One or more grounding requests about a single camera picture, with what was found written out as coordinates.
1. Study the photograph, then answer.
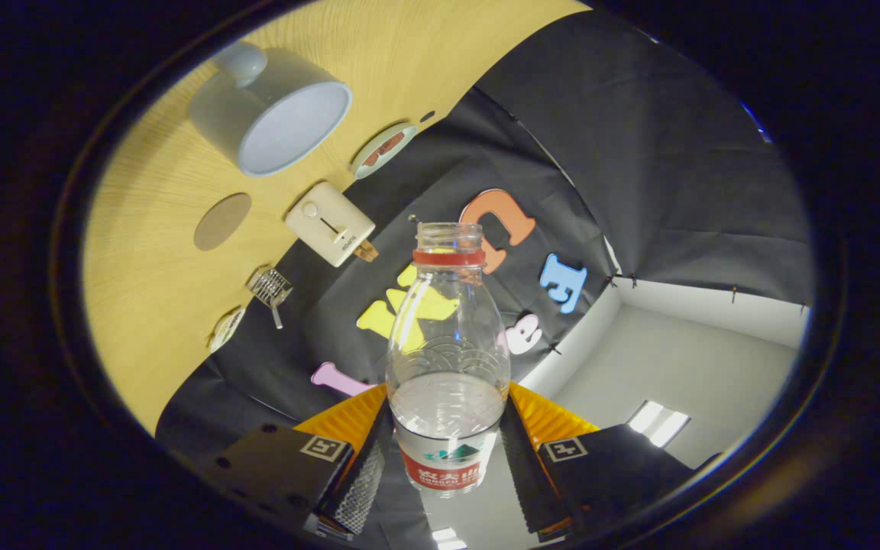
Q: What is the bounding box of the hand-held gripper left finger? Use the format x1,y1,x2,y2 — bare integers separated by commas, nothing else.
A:
207,382,395,542

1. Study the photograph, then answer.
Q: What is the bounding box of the round brown coaster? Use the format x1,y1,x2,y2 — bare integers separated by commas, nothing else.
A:
193,192,253,252

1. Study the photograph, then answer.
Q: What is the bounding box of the metal wire holder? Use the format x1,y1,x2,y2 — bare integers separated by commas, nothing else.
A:
246,265,293,309

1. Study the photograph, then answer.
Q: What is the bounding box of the white divided dish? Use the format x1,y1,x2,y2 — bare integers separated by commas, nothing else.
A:
208,306,247,354

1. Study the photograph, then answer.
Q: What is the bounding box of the clear plastic juice bottle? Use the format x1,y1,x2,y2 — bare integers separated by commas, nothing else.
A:
385,222,511,499

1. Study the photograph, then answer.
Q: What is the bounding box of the white cup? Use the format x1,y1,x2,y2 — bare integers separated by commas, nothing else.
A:
188,42,354,178

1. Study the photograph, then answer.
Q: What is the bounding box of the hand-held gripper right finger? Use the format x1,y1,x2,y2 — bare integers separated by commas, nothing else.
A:
501,382,720,537

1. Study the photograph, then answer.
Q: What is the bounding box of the wooden table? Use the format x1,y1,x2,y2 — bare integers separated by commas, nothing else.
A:
82,0,590,436

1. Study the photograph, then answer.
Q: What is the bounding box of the pale green plate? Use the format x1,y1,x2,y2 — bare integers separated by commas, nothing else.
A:
350,122,419,180

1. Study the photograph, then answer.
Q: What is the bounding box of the large ceiling light panel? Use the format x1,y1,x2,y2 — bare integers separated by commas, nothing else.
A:
627,400,691,448

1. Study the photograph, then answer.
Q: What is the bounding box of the white toaster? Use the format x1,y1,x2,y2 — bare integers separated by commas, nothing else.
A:
285,181,377,268

